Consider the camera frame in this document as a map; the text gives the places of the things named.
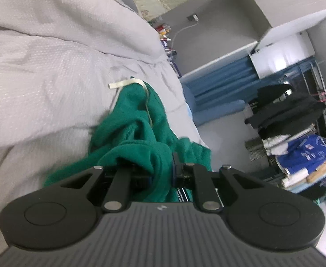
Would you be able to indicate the large black coat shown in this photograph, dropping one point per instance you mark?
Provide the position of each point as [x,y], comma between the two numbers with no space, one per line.
[288,114]

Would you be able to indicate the blue curtain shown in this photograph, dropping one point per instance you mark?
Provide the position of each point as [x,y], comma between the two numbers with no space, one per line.
[221,80]

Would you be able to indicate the cluster of small bottles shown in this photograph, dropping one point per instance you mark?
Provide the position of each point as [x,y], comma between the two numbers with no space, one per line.
[164,33]

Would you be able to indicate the white wall charger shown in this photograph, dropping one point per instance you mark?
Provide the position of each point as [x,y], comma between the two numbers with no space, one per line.
[193,18]

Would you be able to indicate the black white striped shirt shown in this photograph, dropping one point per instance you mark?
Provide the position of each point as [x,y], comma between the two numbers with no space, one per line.
[253,148]

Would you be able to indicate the green zip hoodie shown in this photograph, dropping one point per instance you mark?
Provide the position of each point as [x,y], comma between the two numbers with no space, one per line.
[140,144]

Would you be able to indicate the metal clothes rack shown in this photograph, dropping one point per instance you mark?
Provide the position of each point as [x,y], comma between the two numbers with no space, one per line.
[322,89]

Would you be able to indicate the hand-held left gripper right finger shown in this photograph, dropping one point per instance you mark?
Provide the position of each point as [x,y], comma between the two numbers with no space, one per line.
[199,182]

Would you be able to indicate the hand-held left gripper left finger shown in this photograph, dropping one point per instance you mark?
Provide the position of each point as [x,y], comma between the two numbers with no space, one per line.
[121,182]

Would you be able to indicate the blue and white jersey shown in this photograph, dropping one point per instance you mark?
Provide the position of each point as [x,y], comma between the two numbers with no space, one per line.
[304,155]

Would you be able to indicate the light blue cloth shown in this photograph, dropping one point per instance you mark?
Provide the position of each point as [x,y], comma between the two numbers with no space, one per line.
[189,111]

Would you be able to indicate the blue covered chair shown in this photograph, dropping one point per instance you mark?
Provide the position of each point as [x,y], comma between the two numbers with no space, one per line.
[224,111]

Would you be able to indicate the grey bed blanket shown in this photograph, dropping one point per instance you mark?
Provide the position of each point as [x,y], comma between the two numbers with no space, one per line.
[54,61]

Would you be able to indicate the small black jacket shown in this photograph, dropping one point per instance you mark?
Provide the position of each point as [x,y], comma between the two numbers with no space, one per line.
[272,93]

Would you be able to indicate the white jacket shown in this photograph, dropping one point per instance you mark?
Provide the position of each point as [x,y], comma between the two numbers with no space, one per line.
[279,144]

